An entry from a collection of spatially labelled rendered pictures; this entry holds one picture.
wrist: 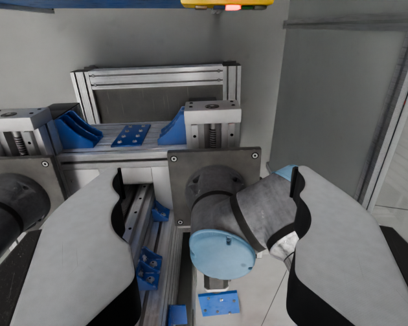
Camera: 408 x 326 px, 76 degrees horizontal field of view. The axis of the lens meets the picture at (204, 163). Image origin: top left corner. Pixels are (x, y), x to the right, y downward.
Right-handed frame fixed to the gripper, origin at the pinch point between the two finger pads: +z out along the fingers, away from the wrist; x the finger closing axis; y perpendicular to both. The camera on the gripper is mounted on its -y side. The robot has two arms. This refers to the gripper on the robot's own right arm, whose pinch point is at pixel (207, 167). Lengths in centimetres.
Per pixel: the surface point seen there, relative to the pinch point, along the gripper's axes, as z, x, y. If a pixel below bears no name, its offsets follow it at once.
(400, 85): 49, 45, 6
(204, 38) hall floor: 148, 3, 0
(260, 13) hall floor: 148, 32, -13
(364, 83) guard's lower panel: 63, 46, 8
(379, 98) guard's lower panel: 55, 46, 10
